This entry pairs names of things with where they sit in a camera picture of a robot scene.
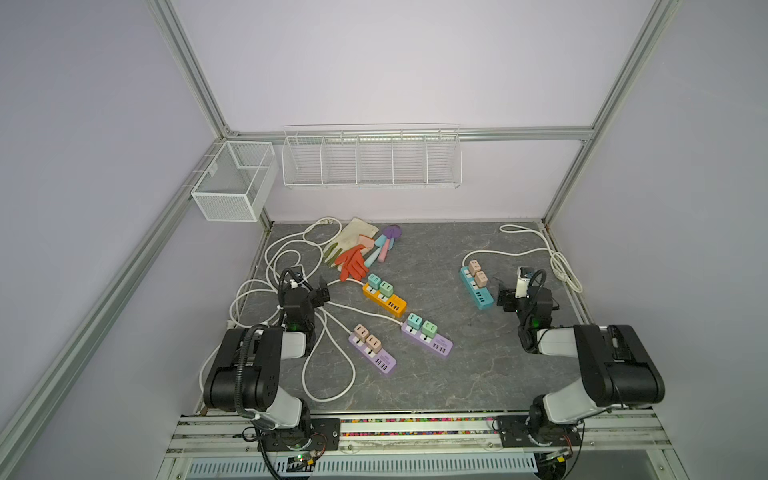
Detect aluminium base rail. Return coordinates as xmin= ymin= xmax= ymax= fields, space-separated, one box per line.
xmin=157 ymin=409 xmax=687 ymax=479

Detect white tangled cables left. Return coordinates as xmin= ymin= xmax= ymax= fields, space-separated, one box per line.
xmin=197 ymin=216 xmax=404 ymax=403

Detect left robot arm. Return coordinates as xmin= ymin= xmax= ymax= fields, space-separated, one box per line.
xmin=202 ymin=268 xmax=330 ymax=448

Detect white cable of teal strip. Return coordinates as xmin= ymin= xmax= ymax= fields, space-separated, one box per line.
xmin=460 ymin=223 xmax=584 ymax=295

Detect pink plug adapter front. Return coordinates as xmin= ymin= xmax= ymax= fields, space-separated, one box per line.
xmin=365 ymin=335 xmax=382 ymax=353

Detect teal plug on purple strip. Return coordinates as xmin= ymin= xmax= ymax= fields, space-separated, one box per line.
xmin=406 ymin=313 xmax=423 ymax=331

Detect pink plug adapter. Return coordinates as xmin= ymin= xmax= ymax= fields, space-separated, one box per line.
xmin=365 ymin=335 xmax=382 ymax=353
xmin=353 ymin=324 xmax=370 ymax=342

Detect teal power strip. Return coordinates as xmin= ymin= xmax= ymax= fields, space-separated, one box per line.
xmin=460 ymin=267 xmax=495 ymax=310

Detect white mesh box basket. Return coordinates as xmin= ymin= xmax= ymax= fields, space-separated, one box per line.
xmin=192 ymin=141 xmax=279 ymax=223

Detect pink plug on teal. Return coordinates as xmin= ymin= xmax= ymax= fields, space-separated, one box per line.
xmin=468 ymin=260 xmax=482 ymax=276
xmin=474 ymin=271 xmax=488 ymax=288

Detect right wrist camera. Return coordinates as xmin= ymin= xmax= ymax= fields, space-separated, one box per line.
xmin=515 ymin=266 xmax=536 ymax=298

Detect white wire shelf basket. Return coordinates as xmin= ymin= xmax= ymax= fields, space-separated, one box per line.
xmin=281 ymin=124 xmax=463 ymax=188

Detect orange power strip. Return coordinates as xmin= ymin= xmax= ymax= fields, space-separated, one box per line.
xmin=362 ymin=283 xmax=407 ymax=319

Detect purple power strip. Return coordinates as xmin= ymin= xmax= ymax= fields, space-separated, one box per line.
xmin=401 ymin=323 xmax=454 ymax=358
xmin=348 ymin=333 xmax=397 ymax=375

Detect pastel silicone utensils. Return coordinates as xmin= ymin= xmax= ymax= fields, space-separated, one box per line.
xmin=364 ymin=224 xmax=402 ymax=268

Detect green plug on purple strip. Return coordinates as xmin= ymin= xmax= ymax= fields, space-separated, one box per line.
xmin=420 ymin=321 xmax=437 ymax=338

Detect beige and red glove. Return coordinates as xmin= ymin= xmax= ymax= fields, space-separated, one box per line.
xmin=323 ymin=218 xmax=379 ymax=281

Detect green plug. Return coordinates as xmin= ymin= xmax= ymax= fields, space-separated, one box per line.
xmin=379 ymin=281 xmax=394 ymax=297
xmin=420 ymin=321 xmax=437 ymax=338

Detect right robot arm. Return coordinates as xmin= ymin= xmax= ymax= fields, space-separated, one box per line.
xmin=497 ymin=287 xmax=666 ymax=445

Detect pink plug on teal front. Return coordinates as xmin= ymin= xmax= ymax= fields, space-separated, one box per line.
xmin=474 ymin=271 xmax=488 ymax=288

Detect pink plug on teal rear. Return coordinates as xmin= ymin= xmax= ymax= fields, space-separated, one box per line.
xmin=468 ymin=260 xmax=482 ymax=276

